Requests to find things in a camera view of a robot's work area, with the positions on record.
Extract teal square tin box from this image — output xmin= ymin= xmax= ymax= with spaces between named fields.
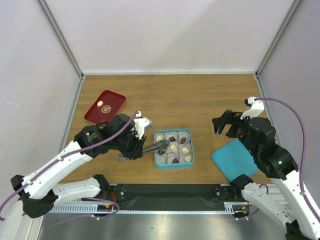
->
xmin=153 ymin=128 xmax=195 ymax=169

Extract aluminium frame rail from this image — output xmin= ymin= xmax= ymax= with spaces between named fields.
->
xmin=49 ymin=201 xmax=253 ymax=215

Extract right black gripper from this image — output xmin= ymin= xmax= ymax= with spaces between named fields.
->
xmin=210 ymin=109 xmax=258 ymax=156

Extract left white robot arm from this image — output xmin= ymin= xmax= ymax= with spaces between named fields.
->
xmin=10 ymin=113 xmax=151 ymax=219

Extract teal tin lid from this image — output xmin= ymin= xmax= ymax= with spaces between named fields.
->
xmin=211 ymin=139 xmax=259 ymax=182

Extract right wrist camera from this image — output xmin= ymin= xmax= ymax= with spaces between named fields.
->
xmin=240 ymin=96 xmax=265 ymax=120

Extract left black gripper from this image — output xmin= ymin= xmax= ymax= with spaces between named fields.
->
xmin=111 ymin=127 xmax=147 ymax=160

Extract white oval chocolate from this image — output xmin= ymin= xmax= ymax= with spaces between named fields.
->
xmin=156 ymin=135 xmax=163 ymax=142
xmin=97 ymin=100 xmax=104 ymax=107

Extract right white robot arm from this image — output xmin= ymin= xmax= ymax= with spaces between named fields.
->
xmin=212 ymin=110 xmax=320 ymax=240

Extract white almond chocolate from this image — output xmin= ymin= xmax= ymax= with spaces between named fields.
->
xmin=182 ymin=147 xmax=189 ymax=154

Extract metal tongs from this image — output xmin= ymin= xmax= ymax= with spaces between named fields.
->
xmin=117 ymin=139 xmax=170 ymax=162

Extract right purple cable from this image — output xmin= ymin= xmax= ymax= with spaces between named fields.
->
xmin=254 ymin=97 xmax=320 ymax=221

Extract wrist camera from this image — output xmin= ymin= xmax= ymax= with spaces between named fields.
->
xmin=240 ymin=96 xmax=265 ymax=120
xmin=134 ymin=116 xmax=152 ymax=139

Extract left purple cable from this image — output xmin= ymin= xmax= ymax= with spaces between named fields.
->
xmin=0 ymin=111 xmax=140 ymax=221

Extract purple cable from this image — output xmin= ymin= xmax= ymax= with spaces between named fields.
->
xmin=0 ymin=111 xmax=140 ymax=221
xmin=254 ymin=97 xmax=320 ymax=221

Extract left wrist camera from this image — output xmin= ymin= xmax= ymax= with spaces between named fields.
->
xmin=134 ymin=116 xmax=152 ymax=139

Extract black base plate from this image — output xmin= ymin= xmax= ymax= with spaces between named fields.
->
xmin=111 ymin=184 xmax=235 ymax=207

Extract beige square chocolate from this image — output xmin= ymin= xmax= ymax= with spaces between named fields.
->
xmin=169 ymin=145 xmax=176 ymax=151

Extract red lacquer tray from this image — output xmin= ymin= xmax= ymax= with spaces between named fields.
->
xmin=84 ymin=90 xmax=127 ymax=124

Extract dark oval chocolate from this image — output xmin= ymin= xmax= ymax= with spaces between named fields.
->
xmin=180 ymin=137 xmax=188 ymax=144
xmin=172 ymin=158 xmax=179 ymax=164

